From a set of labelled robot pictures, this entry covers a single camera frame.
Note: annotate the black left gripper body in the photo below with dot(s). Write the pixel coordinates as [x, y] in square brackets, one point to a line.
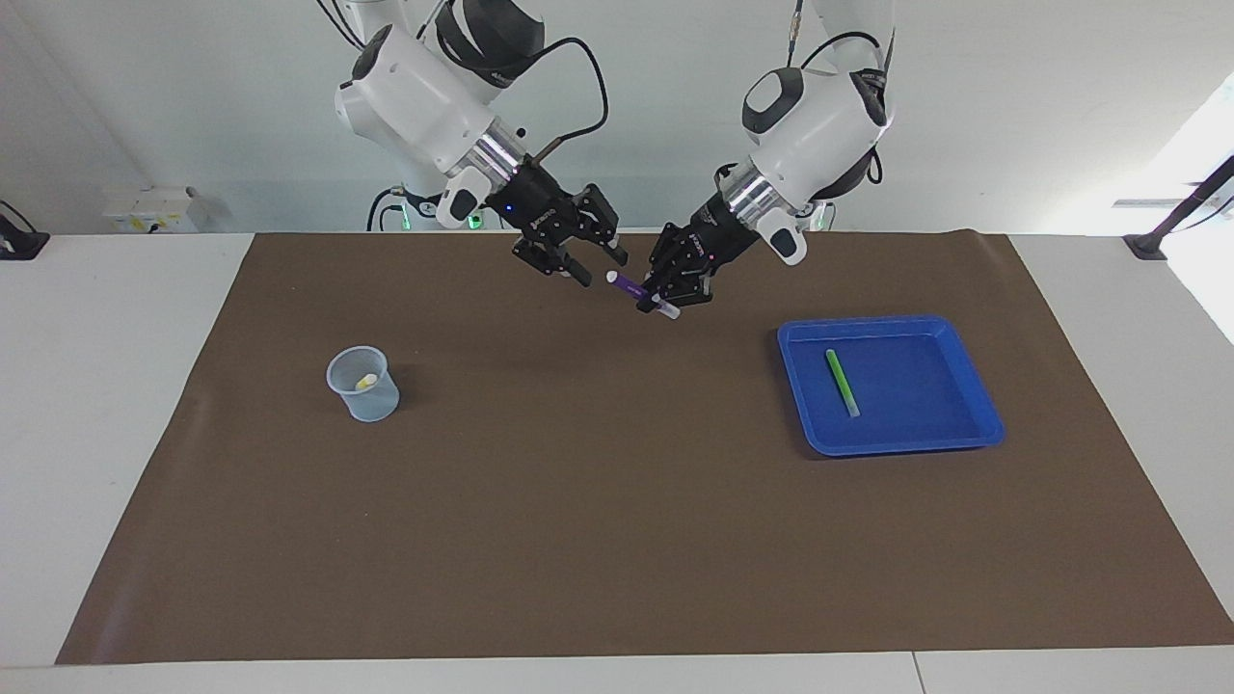
[704, 251]

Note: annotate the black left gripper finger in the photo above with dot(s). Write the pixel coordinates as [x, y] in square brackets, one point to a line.
[696, 299]
[646, 304]

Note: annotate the white power box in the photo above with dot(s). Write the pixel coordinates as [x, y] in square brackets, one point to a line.
[145, 207]

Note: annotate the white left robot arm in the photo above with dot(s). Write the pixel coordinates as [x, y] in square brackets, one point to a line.
[819, 116]

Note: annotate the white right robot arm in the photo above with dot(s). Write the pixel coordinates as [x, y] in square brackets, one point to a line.
[415, 96]

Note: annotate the yellow pen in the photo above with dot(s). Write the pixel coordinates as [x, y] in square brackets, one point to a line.
[366, 383]

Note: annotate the black camera stand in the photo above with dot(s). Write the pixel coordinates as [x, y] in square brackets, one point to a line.
[1145, 246]

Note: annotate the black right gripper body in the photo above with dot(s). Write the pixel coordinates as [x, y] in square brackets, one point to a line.
[549, 217]

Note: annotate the green pen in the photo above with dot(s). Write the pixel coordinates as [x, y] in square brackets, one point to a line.
[842, 383]

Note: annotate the purple pen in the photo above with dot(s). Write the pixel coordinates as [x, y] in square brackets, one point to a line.
[631, 286]

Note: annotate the brown table mat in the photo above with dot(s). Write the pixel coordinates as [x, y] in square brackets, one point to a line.
[617, 530]

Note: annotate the translucent plastic cup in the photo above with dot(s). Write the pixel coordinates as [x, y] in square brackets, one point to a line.
[376, 407]

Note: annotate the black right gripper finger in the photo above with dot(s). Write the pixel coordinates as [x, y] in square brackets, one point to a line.
[578, 273]
[617, 253]

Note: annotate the blue plastic tray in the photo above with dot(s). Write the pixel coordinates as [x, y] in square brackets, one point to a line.
[925, 424]

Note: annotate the black table clamp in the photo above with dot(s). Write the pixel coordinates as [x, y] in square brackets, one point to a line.
[19, 246]

